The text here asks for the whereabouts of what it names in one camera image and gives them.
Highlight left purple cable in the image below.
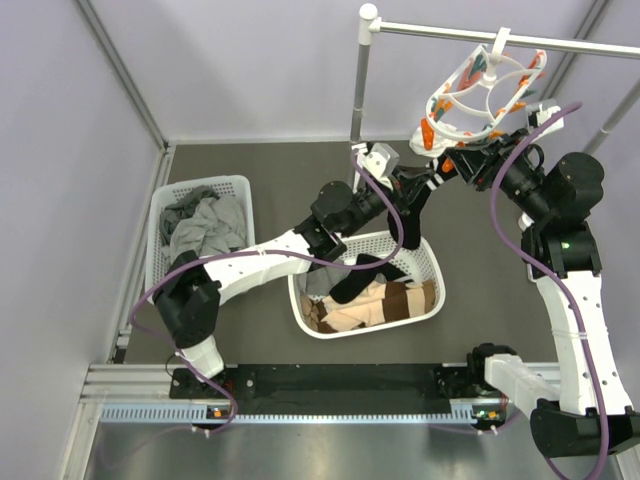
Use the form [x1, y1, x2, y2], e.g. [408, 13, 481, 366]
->
[129, 152, 405, 432]

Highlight white round clip hanger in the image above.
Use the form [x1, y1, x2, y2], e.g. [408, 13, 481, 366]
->
[420, 43, 548, 147]

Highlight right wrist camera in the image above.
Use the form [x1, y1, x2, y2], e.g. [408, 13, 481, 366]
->
[525, 99, 561, 132]

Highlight orange clothes peg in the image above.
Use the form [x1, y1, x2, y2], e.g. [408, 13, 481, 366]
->
[442, 158, 455, 174]

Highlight white drying rack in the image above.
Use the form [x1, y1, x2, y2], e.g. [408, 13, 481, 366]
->
[350, 1, 639, 143]

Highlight grey clothes pile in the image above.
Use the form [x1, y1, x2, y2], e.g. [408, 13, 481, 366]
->
[158, 186, 249, 268]

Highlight white rectangular laundry basket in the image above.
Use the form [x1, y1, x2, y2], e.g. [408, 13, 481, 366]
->
[145, 175, 255, 289]

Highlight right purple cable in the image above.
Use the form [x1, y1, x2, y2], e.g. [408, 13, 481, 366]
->
[489, 101, 610, 480]

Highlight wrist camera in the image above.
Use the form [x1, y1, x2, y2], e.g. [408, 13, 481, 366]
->
[525, 99, 561, 132]
[360, 143, 399, 187]

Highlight brown beige striped socks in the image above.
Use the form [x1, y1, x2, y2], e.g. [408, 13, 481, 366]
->
[300, 280, 436, 335]

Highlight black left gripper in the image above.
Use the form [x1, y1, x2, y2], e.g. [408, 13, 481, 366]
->
[340, 165, 434, 239]

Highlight white sock on hanger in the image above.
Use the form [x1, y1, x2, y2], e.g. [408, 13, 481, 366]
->
[409, 126, 450, 158]

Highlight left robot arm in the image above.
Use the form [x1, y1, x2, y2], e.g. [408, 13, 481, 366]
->
[149, 167, 436, 397]

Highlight purple cable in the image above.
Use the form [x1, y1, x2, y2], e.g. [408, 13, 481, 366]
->
[129, 152, 405, 432]
[489, 101, 610, 480]

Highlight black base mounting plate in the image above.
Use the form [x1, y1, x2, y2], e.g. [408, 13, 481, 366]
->
[168, 363, 506, 416]

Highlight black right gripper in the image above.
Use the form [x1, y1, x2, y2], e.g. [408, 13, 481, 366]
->
[444, 128, 552, 222]

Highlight grey slotted cable duct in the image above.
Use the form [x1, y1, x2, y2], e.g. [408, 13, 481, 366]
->
[100, 404, 499, 425]

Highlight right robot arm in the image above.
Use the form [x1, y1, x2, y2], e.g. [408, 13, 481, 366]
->
[446, 141, 639, 458]

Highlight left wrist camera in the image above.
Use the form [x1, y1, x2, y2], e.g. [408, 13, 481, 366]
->
[360, 143, 399, 187]

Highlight black sock with white stripes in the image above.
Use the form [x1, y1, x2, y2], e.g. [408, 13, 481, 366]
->
[393, 155, 457, 250]

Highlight white oval sock basket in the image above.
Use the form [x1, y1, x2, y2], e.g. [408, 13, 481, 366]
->
[288, 238, 446, 340]

